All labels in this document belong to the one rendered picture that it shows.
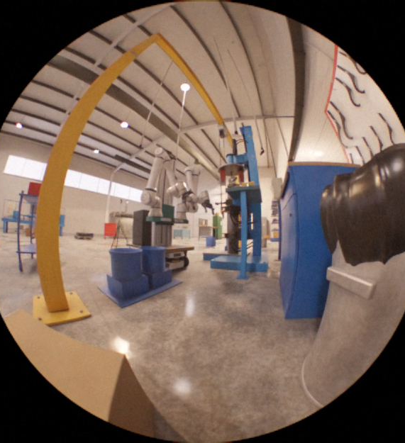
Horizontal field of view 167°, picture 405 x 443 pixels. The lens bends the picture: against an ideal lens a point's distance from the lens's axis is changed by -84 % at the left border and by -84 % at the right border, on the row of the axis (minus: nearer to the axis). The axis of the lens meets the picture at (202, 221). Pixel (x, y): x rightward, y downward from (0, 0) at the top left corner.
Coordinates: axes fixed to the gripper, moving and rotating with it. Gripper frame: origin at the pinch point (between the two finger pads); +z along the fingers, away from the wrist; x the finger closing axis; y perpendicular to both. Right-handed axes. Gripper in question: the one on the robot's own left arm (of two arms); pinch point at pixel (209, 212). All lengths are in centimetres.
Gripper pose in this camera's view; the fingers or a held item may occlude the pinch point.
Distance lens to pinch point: 172.9
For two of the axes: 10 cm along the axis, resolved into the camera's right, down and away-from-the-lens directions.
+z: 1.9, 8.8, -4.3
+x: 7.1, 1.8, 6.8
